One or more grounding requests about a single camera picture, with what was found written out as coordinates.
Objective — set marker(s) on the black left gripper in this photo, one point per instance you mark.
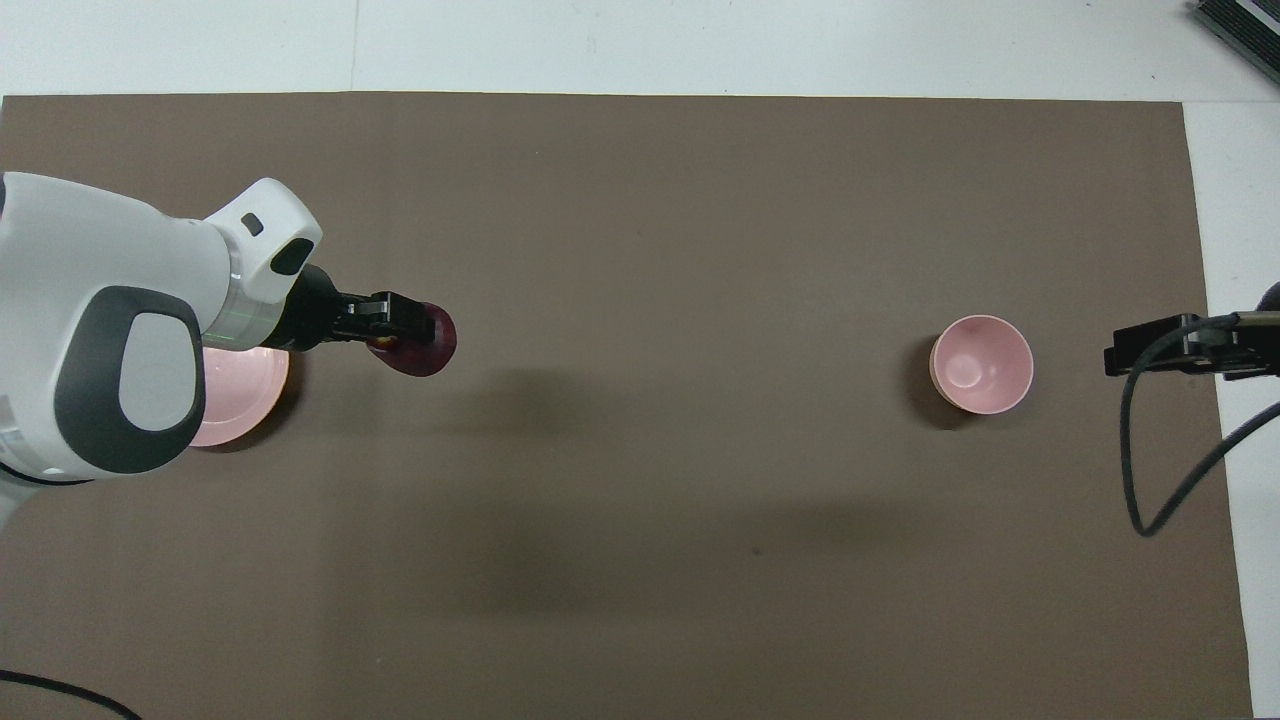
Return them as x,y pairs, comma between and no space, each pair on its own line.
315,315

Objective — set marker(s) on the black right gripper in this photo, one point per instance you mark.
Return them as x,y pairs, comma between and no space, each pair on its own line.
1270,297

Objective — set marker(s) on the dark red apple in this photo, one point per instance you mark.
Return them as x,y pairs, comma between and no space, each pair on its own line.
432,358

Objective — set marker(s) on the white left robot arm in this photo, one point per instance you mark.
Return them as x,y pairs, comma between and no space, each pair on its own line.
100,300

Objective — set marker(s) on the pink bowl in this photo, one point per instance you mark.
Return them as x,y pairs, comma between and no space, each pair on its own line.
980,365

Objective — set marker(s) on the pink plate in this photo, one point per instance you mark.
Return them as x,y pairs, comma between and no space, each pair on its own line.
240,400

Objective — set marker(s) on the brown table mat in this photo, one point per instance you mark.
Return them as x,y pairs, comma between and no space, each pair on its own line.
640,500

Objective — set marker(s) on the black ribbed device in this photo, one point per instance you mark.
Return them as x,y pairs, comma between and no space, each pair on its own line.
1245,25

